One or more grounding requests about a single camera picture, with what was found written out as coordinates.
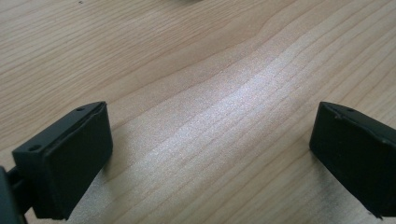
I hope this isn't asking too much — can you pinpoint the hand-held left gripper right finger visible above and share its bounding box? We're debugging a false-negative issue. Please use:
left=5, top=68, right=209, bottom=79
left=308, top=101, right=396, bottom=219

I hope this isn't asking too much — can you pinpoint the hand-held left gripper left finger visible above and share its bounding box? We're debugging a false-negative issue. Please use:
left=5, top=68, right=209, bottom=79
left=11, top=101, right=114, bottom=221

